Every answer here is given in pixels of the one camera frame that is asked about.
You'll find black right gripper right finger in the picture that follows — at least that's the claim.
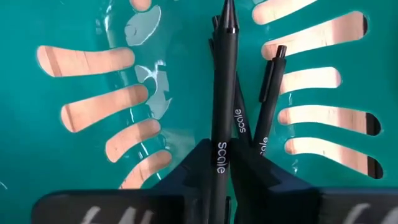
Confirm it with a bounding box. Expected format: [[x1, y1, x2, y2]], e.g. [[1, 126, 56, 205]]
[[229, 138, 398, 224]]

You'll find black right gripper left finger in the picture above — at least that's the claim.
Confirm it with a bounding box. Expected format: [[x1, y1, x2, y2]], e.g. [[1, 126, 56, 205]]
[[30, 138, 215, 224]]

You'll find black pen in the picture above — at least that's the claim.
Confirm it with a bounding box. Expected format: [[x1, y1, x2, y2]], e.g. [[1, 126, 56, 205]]
[[253, 45, 287, 156], [210, 0, 240, 224], [208, 14, 253, 147]]

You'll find green slotted plastic basket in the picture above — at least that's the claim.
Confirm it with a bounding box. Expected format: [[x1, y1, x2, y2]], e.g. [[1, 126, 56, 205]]
[[0, 0, 398, 224]]

